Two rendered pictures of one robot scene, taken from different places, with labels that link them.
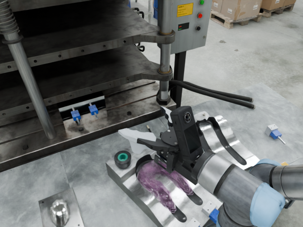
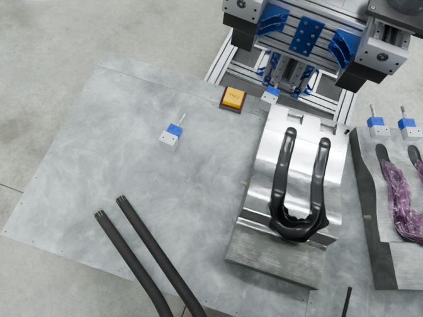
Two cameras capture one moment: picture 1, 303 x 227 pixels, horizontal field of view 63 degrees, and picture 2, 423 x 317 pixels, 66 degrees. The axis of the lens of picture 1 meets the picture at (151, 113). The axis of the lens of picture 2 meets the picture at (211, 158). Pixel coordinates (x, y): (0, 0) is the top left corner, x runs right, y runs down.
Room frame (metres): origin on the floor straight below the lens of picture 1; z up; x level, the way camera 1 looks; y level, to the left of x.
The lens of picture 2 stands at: (1.28, -0.35, 1.77)
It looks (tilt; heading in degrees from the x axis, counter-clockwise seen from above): 67 degrees down; 215
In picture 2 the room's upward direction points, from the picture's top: 10 degrees clockwise
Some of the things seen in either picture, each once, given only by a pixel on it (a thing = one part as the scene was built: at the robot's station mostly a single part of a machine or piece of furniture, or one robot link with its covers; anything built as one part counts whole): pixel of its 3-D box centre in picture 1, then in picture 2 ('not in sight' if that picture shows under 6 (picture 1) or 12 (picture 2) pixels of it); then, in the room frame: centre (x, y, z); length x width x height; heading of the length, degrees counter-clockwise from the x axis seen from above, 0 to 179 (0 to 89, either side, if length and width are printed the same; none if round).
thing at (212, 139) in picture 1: (213, 144); (292, 188); (0.86, -0.33, 0.87); 0.50 x 0.26 x 0.14; 27
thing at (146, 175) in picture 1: (163, 179); (417, 195); (0.62, -0.05, 0.90); 0.26 x 0.18 x 0.08; 44
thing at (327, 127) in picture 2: not in sight; (326, 129); (0.63, -0.38, 0.87); 0.05 x 0.05 x 0.04; 27
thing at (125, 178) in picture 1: (161, 185); (411, 200); (0.62, -0.05, 0.86); 0.50 x 0.26 x 0.11; 44
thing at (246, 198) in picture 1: (248, 197); not in sight; (0.24, -0.19, 1.43); 0.11 x 0.08 x 0.09; 47
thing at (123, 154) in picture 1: (122, 159); not in sight; (0.72, 0.13, 0.93); 0.08 x 0.08 x 0.04
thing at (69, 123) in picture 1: (74, 90); not in sight; (1.33, 0.52, 0.87); 0.50 x 0.27 x 0.17; 27
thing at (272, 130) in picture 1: (277, 135); (175, 129); (0.96, -0.72, 0.83); 0.13 x 0.05 x 0.05; 20
